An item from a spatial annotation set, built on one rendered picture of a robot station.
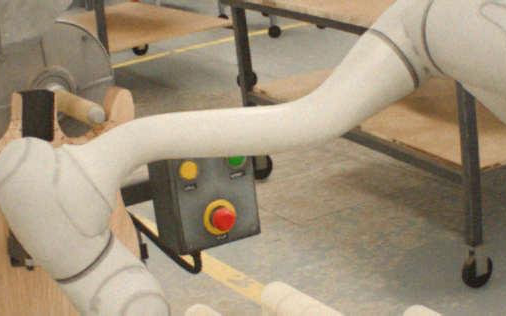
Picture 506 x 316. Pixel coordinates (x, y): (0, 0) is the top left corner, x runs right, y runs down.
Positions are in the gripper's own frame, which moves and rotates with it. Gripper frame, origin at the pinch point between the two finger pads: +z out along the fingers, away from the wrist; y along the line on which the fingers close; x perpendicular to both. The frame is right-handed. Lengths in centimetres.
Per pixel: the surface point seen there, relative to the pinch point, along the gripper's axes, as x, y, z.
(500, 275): -70, 216, 138
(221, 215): -2.8, 38.8, 14.2
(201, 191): 0.9, 36.3, 16.8
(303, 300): 12, 1, -75
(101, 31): -13, 200, 484
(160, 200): -1.5, 31.2, 22.4
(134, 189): -0.3, 28.1, 26.8
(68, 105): 18.8, 6.8, 4.1
